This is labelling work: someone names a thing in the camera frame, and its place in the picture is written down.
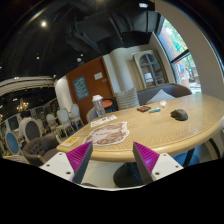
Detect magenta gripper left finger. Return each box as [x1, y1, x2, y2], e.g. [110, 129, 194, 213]
[66, 142, 93, 184]

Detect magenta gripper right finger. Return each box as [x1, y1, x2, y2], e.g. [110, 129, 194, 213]
[133, 142, 159, 184]

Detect dark grey computer mouse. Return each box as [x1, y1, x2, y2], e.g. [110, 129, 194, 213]
[171, 109, 188, 121]

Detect yellow sticker card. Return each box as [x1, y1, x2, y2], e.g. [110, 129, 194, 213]
[61, 137, 78, 147]

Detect dark grey tufted armchair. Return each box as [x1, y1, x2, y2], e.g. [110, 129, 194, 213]
[23, 136, 59, 167]

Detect white oval-back chair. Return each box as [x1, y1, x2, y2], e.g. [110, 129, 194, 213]
[57, 108, 74, 135]
[70, 104, 84, 126]

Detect small dark red box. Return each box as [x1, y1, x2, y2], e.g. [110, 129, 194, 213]
[137, 106, 151, 112]

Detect small teal packet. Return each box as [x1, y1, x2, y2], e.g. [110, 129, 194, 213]
[148, 107, 161, 113]

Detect white printed paper sheet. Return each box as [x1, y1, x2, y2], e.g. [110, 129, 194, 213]
[90, 115, 117, 128]

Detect grey-backed white chair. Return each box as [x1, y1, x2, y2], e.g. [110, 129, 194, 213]
[19, 117, 42, 142]

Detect small clear glass ball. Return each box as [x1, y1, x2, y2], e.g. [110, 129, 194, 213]
[160, 100, 167, 108]

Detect orange round side table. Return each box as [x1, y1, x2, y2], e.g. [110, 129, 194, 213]
[103, 99, 114, 113]

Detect striped cushion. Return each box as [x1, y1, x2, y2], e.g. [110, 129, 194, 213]
[115, 87, 139, 110]

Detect grey sofa bench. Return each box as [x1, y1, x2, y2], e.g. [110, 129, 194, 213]
[137, 83, 192, 105]

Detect light grey pillow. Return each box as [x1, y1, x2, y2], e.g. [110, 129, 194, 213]
[147, 90, 173, 104]

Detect blue-backed white chair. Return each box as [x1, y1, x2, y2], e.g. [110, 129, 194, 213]
[5, 131, 20, 155]

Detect blue chalkboard sign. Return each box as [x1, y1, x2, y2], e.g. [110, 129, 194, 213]
[73, 77, 89, 100]

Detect chandelier light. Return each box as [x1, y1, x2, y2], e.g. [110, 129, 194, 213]
[17, 99, 29, 112]

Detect arched wooden display cabinet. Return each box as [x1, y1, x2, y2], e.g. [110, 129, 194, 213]
[133, 50, 168, 88]

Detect black table pedestal base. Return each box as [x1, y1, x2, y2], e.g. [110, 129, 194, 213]
[113, 162, 143, 188]

